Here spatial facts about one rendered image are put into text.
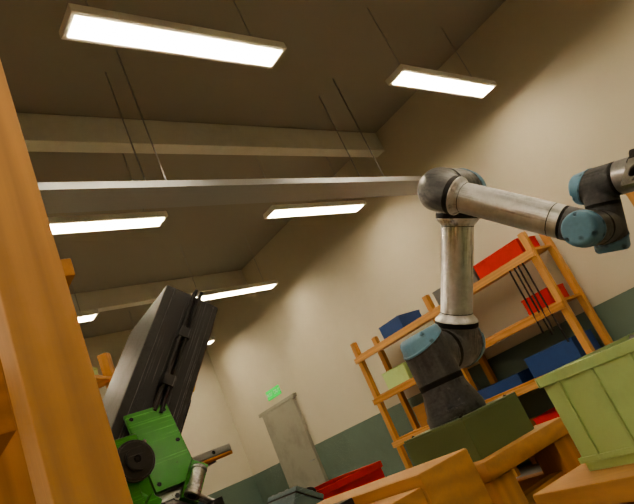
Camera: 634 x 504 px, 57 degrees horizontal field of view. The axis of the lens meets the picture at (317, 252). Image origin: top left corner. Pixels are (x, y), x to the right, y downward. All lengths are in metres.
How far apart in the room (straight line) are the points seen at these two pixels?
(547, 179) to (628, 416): 5.94
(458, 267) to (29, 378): 1.09
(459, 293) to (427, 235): 6.19
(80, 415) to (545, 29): 6.64
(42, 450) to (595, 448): 0.83
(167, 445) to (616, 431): 1.00
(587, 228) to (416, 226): 6.64
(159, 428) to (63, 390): 0.75
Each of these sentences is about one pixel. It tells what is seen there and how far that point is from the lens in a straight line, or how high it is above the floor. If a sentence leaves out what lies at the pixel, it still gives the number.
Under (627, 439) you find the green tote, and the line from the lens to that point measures 1.07.
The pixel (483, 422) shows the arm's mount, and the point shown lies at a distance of 1.43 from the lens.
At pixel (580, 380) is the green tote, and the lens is 1.08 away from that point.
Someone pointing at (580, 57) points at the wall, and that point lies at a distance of 6.88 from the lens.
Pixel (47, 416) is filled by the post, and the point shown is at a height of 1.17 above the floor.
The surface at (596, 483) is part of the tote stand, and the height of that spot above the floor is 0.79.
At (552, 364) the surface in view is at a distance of 6.51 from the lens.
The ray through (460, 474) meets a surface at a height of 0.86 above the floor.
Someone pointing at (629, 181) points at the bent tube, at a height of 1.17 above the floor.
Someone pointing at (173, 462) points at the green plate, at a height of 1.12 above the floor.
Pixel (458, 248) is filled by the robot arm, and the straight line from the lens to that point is 1.59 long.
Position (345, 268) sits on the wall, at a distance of 8.83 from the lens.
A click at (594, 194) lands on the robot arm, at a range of 1.44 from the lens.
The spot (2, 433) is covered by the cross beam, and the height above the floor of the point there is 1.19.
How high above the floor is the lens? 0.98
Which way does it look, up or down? 18 degrees up
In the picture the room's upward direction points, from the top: 25 degrees counter-clockwise
